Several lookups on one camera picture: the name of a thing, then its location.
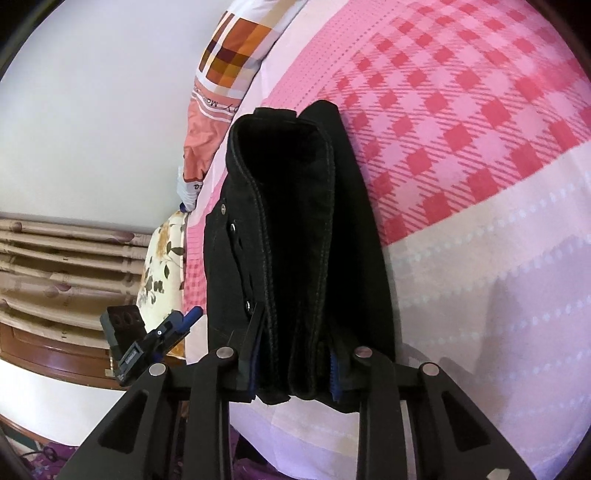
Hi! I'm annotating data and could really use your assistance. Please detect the black pants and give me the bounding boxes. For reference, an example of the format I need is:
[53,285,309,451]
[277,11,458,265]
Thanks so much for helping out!
[204,100,396,413]

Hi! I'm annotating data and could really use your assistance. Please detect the floral cream pillow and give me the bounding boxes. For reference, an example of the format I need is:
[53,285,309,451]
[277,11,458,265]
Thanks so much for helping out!
[136,211,187,332]

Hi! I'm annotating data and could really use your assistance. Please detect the purple patterned garment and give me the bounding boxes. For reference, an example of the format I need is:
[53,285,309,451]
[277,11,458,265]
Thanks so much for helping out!
[1,438,182,479]

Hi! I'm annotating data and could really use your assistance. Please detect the pink checked bed sheet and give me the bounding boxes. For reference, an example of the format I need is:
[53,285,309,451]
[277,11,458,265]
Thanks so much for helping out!
[184,1,590,479]

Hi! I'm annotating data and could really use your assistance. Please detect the orange plaid pillow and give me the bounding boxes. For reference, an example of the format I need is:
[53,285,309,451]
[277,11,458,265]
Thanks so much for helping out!
[177,0,305,212]

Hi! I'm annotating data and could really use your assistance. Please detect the wooden bed frame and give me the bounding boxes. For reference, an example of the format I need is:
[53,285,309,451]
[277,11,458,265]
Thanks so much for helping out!
[1,325,122,446]

